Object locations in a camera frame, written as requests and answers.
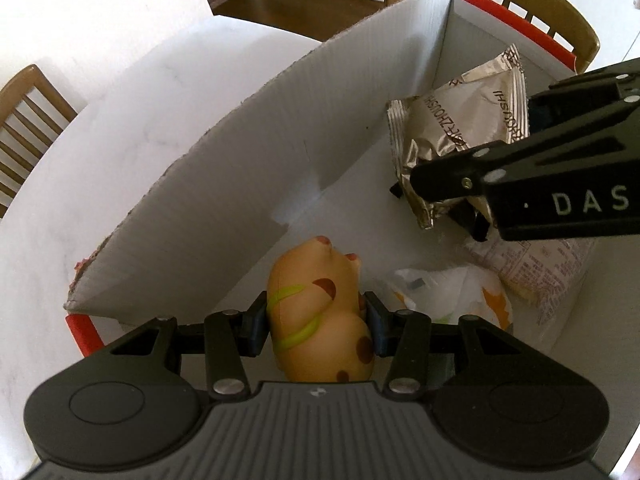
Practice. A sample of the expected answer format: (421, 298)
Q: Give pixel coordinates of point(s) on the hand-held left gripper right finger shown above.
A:
(377, 325)

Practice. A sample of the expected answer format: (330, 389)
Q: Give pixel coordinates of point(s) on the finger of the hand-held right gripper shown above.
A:
(575, 100)
(450, 177)

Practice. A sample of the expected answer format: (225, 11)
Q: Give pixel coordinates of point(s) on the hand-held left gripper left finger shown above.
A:
(257, 325)

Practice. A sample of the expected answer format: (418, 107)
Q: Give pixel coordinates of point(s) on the orange squishy animal toy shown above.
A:
(310, 320)

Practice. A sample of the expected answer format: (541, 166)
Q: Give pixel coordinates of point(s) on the silver snack packet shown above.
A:
(450, 115)

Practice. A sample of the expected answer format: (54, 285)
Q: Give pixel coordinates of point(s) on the red cardboard box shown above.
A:
(350, 85)

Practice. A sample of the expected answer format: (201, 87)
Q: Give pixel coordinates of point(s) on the black snack packet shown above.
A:
(470, 222)

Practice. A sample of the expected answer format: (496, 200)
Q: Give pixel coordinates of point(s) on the white packet red print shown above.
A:
(540, 270)

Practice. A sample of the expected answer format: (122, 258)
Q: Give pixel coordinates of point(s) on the white crumpled plastic wrapper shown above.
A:
(450, 295)

